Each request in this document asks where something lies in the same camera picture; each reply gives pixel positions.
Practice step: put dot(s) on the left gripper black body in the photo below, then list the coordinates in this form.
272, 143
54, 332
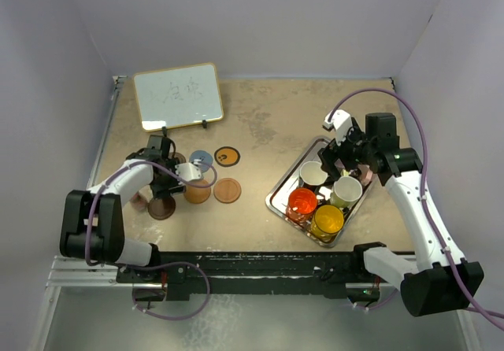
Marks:
166, 185

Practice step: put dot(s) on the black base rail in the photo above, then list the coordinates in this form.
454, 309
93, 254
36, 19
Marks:
334, 275

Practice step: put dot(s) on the small pink bottle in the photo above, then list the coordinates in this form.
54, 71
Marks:
139, 203

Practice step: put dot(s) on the light wooden coaster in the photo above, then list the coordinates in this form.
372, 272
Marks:
196, 195
227, 190

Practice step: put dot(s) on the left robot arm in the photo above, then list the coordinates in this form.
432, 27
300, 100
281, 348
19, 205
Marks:
93, 224

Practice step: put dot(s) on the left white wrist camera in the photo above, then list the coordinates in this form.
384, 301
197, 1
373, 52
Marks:
188, 172

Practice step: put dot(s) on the orange black smiley coaster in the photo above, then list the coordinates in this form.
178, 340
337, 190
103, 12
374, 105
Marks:
227, 156

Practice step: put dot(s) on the dark mug white interior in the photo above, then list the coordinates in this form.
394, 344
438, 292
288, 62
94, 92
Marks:
311, 174

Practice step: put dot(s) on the light wooden coaster bottom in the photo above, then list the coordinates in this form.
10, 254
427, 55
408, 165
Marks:
227, 190

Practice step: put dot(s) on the pink mug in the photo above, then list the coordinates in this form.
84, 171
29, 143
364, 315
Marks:
365, 175

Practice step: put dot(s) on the aluminium frame rail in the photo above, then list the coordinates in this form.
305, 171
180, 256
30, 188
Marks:
69, 272

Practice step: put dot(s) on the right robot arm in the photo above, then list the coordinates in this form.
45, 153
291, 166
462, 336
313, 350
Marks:
440, 279

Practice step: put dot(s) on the white board with stand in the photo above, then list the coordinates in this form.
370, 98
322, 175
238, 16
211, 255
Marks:
178, 97

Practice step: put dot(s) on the yellow glass cup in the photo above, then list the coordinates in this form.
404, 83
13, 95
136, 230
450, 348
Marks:
326, 222

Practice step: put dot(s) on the dark wooden coaster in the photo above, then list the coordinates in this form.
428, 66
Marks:
180, 157
161, 208

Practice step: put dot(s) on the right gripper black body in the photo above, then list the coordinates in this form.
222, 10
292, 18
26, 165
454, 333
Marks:
353, 151

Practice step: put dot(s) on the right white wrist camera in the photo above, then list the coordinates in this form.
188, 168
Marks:
340, 122

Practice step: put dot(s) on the pale yellow mug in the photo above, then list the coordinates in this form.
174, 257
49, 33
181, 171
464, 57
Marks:
346, 191

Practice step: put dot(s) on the orange glass cup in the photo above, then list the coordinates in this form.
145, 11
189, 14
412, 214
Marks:
301, 204

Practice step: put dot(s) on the light wooden coaster top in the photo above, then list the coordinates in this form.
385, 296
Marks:
196, 195

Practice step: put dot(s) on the blue round coaster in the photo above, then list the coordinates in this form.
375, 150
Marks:
205, 159

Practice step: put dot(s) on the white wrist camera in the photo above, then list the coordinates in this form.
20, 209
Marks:
188, 172
340, 122

